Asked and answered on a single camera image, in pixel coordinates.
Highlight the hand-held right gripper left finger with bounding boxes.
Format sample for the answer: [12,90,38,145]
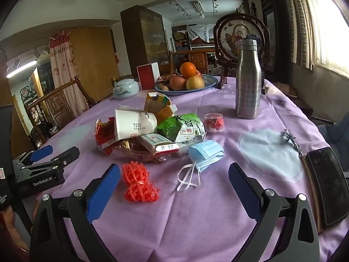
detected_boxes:
[29,164,121,262]

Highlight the white paper cup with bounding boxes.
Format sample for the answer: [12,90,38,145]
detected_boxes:
[114,109,158,141]

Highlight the yellow cardboard carton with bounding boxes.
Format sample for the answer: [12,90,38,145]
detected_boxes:
[144,91,176,123]

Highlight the wooden glass cabinet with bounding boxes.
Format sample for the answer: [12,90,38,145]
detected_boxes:
[120,5,171,81]

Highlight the steel water bottle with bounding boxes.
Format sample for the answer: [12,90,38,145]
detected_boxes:
[235,39,262,120]

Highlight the blue fruit bowl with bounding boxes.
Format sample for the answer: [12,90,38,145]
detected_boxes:
[154,74,219,95]

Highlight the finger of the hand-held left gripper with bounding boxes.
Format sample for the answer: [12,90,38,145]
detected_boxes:
[12,145,53,167]
[16,147,80,176]

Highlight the table with lilac cloth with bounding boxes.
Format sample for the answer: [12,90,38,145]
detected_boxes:
[41,76,339,262]

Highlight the orange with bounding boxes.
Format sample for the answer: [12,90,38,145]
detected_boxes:
[180,62,197,79]

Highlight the white red-striped packet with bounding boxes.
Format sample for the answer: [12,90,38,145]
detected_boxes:
[137,133,180,153]

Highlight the blue face mask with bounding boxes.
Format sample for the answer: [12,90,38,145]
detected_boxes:
[177,139,224,192]

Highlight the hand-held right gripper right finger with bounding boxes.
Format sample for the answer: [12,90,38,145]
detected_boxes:
[228,162,320,262]

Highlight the green white packet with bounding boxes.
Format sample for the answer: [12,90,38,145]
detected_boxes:
[156,113,207,144]

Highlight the carved wooden chair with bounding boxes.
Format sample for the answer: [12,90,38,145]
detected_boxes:
[26,76,97,145]

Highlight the wooden desk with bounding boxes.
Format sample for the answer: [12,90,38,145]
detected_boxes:
[170,48,216,74]

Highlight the black smartphone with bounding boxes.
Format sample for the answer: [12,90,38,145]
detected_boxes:
[307,147,348,226]

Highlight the red jelly cup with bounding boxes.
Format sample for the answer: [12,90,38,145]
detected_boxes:
[204,112,226,133]

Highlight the brown wooden partition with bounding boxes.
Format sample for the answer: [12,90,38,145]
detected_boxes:
[69,27,120,101]

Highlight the beige window curtain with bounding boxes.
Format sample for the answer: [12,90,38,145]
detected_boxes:
[285,0,318,66]

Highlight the dark carved cabinet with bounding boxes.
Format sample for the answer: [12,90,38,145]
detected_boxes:
[260,0,293,74]

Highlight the red apple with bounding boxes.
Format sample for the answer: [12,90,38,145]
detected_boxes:
[169,75,187,91]

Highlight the round embroidered table screen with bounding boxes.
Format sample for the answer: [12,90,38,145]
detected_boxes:
[213,13,270,86]

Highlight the red snack wrapper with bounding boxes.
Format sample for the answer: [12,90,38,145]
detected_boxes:
[95,117,169,164]

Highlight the yellow apple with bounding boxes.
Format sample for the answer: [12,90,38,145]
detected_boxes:
[186,76,205,90]

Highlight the orange plastic mesh net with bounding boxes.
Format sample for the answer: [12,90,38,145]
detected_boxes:
[122,161,160,202]

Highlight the pale ceramic jar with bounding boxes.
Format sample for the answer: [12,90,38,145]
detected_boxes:
[113,78,139,100]

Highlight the floral curtain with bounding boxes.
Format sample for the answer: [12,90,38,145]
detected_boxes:
[49,31,89,116]

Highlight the red white box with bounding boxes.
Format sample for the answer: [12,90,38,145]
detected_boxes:
[137,62,160,90]

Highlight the metal keychain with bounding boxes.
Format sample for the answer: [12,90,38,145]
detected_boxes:
[282,129,307,160]

